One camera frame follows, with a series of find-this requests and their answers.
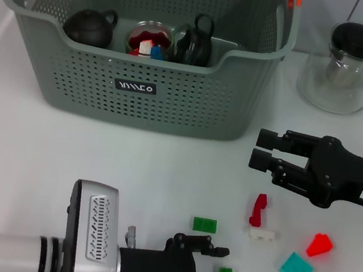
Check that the glass teacup black sleeve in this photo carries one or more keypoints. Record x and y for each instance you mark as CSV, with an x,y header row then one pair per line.
x,y
200,47
150,29

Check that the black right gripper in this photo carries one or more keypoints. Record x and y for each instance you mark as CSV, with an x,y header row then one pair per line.
x,y
341,175

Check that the blue square brick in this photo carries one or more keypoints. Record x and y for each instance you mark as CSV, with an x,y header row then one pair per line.
x,y
157,53

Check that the white two-stud brick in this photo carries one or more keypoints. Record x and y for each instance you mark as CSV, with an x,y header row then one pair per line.
x,y
144,47

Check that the green two-stud brick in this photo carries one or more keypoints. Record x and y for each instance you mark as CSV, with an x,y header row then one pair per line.
x,y
204,225

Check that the white notched brick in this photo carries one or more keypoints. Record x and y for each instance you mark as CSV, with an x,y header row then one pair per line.
x,y
262,234

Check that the black clay teapot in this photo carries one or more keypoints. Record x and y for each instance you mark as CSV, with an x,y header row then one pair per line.
x,y
87,29

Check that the glass pitcher black lid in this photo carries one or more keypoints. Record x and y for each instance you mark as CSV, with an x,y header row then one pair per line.
x,y
341,85

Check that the teal square brick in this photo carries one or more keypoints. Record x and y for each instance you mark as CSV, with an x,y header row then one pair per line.
x,y
296,269

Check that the dark red curved brick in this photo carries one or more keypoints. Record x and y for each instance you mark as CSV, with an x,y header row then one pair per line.
x,y
259,208

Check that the grey perforated plastic storage bin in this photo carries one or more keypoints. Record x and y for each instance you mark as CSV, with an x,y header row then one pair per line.
x,y
172,107

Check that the small red brick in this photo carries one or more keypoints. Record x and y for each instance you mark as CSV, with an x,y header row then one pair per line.
x,y
134,52

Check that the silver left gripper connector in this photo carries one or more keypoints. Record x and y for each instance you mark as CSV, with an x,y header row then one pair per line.
x,y
131,236

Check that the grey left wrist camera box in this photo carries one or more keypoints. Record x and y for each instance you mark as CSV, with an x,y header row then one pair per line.
x,y
101,227

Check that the orange-red slope brick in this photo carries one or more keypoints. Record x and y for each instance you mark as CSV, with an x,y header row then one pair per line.
x,y
319,246

